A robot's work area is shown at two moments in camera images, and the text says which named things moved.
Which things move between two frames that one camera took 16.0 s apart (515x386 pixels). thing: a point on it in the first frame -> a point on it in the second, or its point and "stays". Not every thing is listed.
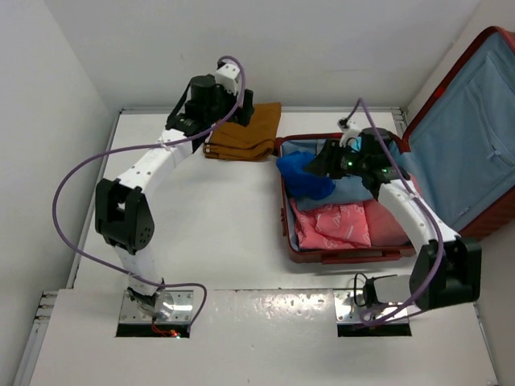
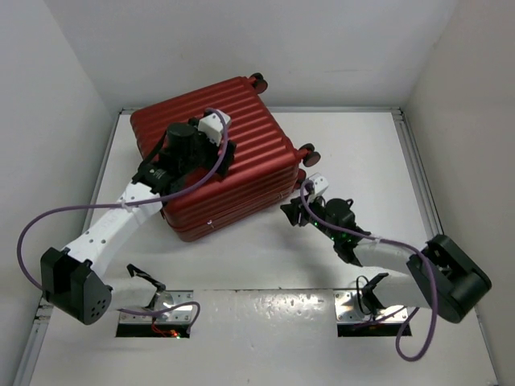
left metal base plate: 168,305 stays
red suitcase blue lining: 457,150 -> 265,172
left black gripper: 239,114 -> 199,135
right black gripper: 323,164 -> 294,210
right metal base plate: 351,307 stays
